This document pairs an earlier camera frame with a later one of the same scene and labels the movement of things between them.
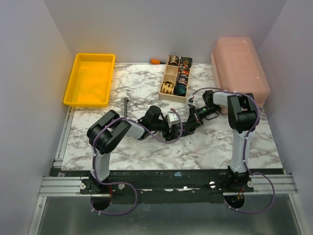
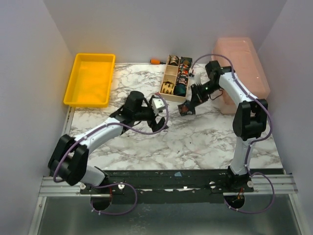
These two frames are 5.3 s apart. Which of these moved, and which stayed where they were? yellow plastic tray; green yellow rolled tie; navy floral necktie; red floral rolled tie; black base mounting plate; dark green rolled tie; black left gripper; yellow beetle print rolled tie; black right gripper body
Moved: black right gripper body; black left gripper; navy floral necktie
Stayed: red floral rolled tie; dark green rolled tie; yellow beetle print rolled tie; yellow plastic tray; black base mounting plate; green yellow rolled tie
